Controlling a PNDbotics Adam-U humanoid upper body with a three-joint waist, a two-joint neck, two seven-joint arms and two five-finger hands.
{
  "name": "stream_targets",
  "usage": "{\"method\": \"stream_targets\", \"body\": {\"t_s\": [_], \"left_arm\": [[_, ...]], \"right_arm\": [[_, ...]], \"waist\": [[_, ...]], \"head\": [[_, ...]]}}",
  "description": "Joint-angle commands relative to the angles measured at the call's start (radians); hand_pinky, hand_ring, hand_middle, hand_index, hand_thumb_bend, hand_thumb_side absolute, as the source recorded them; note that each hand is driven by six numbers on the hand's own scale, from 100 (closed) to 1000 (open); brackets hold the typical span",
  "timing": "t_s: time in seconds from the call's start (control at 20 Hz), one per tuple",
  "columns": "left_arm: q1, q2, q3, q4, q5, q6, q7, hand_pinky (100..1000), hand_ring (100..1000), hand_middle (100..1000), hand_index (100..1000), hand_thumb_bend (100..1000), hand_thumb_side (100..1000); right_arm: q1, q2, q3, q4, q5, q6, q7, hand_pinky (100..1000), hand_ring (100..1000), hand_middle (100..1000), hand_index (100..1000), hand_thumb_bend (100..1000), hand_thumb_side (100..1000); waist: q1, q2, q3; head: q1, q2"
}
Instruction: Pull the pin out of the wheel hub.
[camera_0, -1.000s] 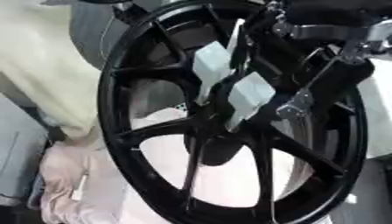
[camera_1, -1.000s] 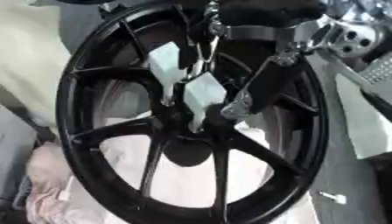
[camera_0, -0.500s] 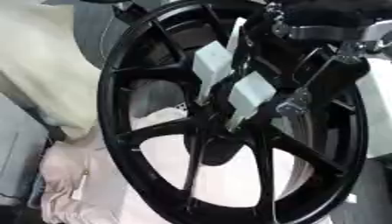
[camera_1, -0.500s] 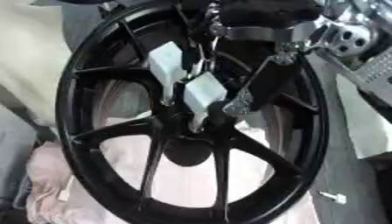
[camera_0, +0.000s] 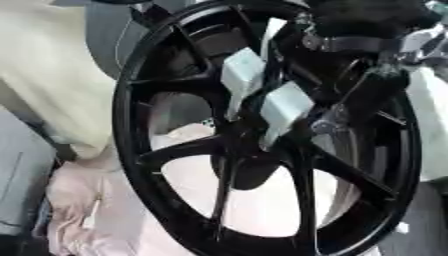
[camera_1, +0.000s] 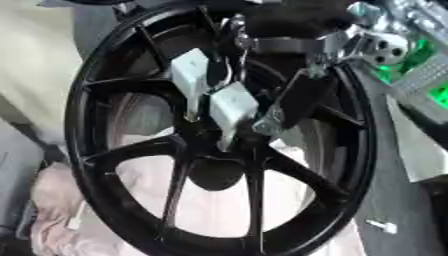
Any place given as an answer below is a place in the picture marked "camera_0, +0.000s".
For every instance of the person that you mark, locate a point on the person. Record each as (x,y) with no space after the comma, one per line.
(46,66)

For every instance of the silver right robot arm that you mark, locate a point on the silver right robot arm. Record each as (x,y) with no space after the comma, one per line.
(427,41)

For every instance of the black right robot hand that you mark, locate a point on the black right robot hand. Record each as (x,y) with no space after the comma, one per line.
(361,20)

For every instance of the white pin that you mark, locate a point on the white pin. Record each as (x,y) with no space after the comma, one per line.
(284,106)
(242,71)

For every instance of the black spoked wheel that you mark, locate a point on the black spoked wheel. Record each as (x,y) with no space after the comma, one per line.
(175,213)

